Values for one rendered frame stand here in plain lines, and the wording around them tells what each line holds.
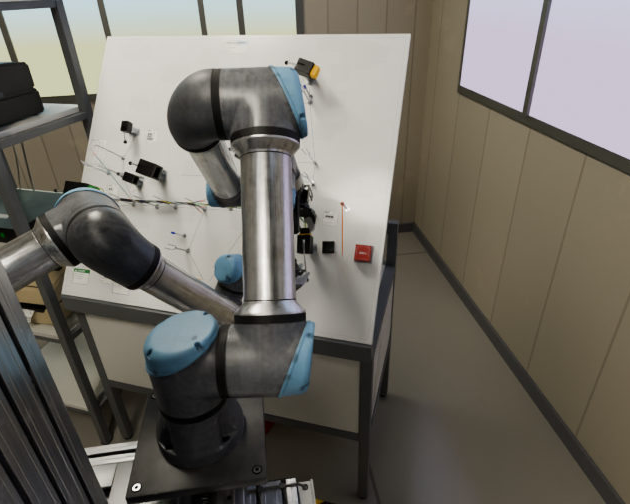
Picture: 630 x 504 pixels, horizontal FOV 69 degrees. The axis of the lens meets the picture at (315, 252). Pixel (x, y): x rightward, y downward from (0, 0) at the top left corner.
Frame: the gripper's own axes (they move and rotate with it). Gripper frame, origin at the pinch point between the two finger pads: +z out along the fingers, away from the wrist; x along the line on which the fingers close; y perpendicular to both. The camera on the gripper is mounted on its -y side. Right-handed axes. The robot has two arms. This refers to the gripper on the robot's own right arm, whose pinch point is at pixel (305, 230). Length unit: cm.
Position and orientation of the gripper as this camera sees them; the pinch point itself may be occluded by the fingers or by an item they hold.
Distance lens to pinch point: 144.3
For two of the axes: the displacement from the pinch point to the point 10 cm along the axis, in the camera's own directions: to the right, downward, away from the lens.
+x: -9.7, 0.0, 2.4
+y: 1.3, -8.6, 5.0
